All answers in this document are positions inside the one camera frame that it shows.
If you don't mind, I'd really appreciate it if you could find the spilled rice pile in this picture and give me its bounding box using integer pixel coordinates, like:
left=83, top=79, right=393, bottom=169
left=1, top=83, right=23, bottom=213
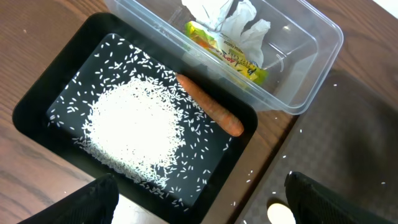
left=46, top=34, right=232, bottom=211

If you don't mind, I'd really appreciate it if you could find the clear plastic bin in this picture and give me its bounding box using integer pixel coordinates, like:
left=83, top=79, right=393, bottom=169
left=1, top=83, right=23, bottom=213
left=105, top=0, right=343, bottom=115

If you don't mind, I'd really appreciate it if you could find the white paper waste in bin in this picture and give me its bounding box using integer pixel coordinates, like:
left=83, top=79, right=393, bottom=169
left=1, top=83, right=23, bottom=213
left=182, top=0, right=271, bottom=67

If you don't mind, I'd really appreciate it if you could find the dark brown serving tray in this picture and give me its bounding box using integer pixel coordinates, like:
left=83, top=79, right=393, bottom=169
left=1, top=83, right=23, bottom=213
left=237, top=71, right=397, bottom=223

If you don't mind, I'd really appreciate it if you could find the black waste tray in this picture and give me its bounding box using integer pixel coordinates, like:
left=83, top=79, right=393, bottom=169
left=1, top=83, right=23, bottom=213
left=12, top=12, right=257, bottom=223

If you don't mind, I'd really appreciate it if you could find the yellow snack wrapper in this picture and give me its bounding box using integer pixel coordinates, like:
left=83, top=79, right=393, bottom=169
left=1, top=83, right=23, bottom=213
left=185, top=21, right=269, bottom=85

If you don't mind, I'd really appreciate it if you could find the orange carrot piece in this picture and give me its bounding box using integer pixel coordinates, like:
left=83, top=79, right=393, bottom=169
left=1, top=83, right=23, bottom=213
left=175, top=73, right=244, bottom=137

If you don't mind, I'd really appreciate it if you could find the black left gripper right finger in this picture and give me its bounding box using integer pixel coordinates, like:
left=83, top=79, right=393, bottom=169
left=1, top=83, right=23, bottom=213
left=284, top=172, right=392, bottom=224

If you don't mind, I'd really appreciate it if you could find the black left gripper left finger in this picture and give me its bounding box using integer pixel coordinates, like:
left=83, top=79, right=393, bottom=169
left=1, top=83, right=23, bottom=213
left=20, top=174, right=119, bottom=224

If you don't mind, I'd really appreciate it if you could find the yellow plastic spoon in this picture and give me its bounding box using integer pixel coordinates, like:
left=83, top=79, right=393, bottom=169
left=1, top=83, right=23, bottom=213
left=267, top=203, right=296, bottom=224

